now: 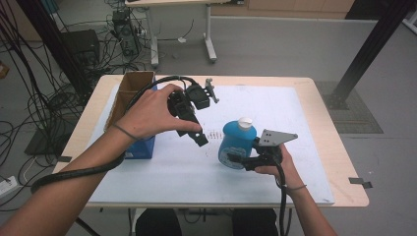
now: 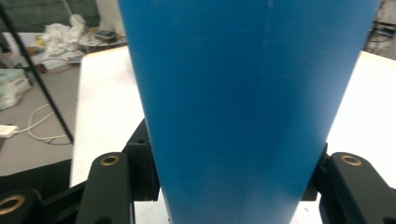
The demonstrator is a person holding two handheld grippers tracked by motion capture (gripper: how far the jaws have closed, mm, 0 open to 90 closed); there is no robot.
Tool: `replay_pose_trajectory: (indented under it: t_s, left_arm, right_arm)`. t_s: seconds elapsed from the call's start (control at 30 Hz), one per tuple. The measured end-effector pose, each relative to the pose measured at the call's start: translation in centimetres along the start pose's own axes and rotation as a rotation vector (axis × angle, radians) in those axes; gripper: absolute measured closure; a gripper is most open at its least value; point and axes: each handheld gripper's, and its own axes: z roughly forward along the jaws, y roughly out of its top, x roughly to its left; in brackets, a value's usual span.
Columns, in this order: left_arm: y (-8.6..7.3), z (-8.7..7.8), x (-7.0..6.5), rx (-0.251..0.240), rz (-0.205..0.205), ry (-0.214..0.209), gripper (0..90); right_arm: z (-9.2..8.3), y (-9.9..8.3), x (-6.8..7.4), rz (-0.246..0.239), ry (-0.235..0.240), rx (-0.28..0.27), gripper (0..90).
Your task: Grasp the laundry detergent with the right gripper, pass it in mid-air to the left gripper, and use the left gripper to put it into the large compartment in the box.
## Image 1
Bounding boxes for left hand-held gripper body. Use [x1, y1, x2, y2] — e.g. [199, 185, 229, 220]
[167, 78, 220, 126]

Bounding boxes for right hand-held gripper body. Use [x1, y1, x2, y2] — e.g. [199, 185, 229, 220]
[251, 128, 299, 169]

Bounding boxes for blue bottle with white cap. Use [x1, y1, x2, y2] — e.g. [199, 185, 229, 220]
[217, 117, 259, 170]

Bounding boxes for blue cardboard box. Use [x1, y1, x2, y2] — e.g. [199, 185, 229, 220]
[103, 70, 157, 160]

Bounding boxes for person's left hand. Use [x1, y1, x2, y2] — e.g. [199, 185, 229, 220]
[114, 83, 203, 142]

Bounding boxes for person's right hand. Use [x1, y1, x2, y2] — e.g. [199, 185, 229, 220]
[254, 143, 308, 192]

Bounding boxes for white table mat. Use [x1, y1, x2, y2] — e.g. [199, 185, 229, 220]
[88, 84, 335, 206]

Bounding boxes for person's right leg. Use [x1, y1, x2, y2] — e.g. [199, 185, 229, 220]
[231, 207, 279, 236]

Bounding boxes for person's leg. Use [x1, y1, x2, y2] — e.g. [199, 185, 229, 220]
[135, 207, 183, 236]
[231, 207, 279, 236]

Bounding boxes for white background desk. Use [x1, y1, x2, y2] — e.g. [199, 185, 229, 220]
[125, 0, 245, 68]

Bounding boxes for black computer tower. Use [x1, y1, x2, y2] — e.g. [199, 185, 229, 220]
[111, 9, 142, 57]

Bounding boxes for person's left leg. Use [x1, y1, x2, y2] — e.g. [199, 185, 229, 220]
[135, 207, 183, 236]

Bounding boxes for black equipment case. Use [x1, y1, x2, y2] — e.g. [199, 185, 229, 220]
[62, 29, 101, 68]

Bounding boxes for black floor pad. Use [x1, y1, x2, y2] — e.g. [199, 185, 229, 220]
[24, 114, 83, 156]

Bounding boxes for brown cardboard box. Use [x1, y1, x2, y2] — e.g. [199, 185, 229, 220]
[0, 60, 10, 80]

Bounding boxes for white power strip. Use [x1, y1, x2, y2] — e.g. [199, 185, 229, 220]
[0, 175, 19, 200]

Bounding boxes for black hair tie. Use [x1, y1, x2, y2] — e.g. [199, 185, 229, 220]
[112, 123, 139, 142]
[282, 184, 308, 192]

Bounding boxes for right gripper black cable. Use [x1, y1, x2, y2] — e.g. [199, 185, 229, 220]
[274, 161, 293, 236]

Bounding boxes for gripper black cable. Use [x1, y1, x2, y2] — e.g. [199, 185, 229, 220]
[30, 75, 200, 195]
[274, 161, 293, 236]

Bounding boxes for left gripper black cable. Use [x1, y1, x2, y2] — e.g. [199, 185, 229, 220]
[30, 75, 200, 195]

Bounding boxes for black metal post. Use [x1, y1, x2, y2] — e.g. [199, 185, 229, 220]
[323, 0, 417, 111]
[16, 0, 92, 96]

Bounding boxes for tangle of black floor cables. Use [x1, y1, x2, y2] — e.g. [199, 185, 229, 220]
[0, 0, 151, 212]

